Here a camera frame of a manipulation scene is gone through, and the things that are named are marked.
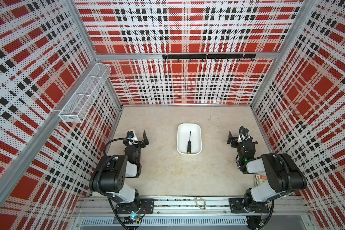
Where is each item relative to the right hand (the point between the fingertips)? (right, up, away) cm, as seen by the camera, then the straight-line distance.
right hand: (237, 133), depth 91 cm
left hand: (-64, -1, -2) cm, 64 cm away
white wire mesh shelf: (-105, +16, +2) cm, 107 cm away
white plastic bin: (-30, -1, +13) cm, 33 cm away
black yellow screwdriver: (-31, -10, +3) cm, 33 cm away
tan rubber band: (-28, -37, -16) cm, 49 cm away
